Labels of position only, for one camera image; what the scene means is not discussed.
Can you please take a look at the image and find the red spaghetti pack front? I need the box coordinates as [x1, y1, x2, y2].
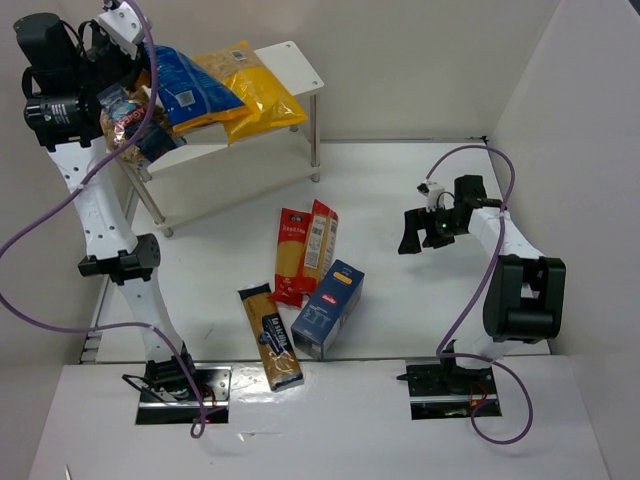
[272, 208, 311, 308]

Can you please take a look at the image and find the red spaghetti pack barcode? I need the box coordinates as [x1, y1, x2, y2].
[297, 200, 339, 294]

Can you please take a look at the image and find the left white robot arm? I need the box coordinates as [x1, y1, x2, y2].
[14, 13, 195, 400]

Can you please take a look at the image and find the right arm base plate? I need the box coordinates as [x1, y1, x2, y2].
[396, 363, 502, 420]

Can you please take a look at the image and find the blue orange pasta bag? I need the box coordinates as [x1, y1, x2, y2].
[154, 44, 252, 133]

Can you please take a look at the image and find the white two-tier metal shelf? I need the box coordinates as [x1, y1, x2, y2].
[119, 40, 324, 238]

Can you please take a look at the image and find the clear fusilli bag blue label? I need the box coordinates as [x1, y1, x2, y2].
[98, 84, 186, 169]

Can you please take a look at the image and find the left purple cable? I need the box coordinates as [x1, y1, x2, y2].
[0, 0, 226, 440]

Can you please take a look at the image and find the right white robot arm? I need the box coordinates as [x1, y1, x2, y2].
[398, 175, 566, 374]

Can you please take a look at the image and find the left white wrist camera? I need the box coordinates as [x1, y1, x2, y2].
[94, 1, 145, 60]

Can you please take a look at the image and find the yellow macaroni pasta bag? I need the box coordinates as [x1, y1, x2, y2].
[191, 41, 308, 145]

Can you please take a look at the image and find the purple cable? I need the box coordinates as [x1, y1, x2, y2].
[0, 0, 226, 440]
[435, 146, 534, 445]

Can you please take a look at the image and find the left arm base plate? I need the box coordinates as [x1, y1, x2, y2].
[122, 363, 232, 425]

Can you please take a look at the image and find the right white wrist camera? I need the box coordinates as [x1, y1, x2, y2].
[417, 180, 446, 212]

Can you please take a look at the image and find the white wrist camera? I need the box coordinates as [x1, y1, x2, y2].
[94, 1, 145, 60]
[417, 180, 446, 212]

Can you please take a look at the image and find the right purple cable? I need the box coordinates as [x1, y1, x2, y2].
[435, 146, 534, 445]

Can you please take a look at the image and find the dark blue Barilla box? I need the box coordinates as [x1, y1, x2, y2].
[291, 260, 365, 361]

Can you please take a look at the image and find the black label spaghetti pack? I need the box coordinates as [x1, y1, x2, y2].
[238, 283, 303, 392]

